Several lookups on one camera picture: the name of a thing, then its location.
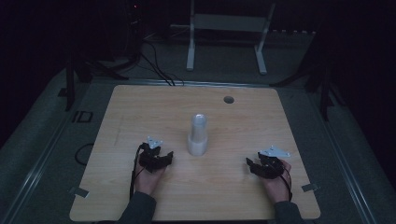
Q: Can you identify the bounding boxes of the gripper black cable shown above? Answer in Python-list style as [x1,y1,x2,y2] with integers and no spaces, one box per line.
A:
[279,167,294,202]
[128,143,147,201]

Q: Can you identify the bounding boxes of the white metal stand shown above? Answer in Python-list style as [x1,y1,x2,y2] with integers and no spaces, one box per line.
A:
[186,0,277,76]

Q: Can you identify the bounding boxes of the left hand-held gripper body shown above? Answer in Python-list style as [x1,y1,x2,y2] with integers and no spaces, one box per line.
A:
[138,135,170,174]

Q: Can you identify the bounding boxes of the white cup holder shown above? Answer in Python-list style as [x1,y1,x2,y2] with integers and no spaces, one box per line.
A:
[187,133,208,157]

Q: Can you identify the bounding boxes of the grey tape piece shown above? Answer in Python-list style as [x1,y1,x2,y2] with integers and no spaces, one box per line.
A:
[301,183,320,193]
[69,186,91,199]

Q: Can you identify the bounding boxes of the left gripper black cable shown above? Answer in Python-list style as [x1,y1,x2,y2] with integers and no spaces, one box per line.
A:
[128,143,147,201]

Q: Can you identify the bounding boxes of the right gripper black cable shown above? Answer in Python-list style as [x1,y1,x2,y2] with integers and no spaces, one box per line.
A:
[279,167,294,202]

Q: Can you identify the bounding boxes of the person's left hand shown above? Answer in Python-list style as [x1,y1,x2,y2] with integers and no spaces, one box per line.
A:
[134,165,167,198]

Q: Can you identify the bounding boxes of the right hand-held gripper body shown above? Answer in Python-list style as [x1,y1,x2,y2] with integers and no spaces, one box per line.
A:
[250,145,291,180]

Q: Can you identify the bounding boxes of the black cable loop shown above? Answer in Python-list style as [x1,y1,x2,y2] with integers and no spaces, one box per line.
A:
[74,142,95,166]

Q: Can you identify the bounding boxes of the person's right hand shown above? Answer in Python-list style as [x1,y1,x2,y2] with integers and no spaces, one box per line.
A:
[262,159,292,203]

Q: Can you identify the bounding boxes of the black floor cables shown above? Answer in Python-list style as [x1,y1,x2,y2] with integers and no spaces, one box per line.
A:
[139,39,185,87]

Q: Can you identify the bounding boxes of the black tripod stand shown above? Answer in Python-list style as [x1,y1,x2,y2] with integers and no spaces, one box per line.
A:
[270,31,345,122]
[63,46,129,112]

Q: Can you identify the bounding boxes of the stack of clear plastic cups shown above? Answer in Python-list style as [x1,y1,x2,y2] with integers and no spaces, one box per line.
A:
[190,113,208,143]

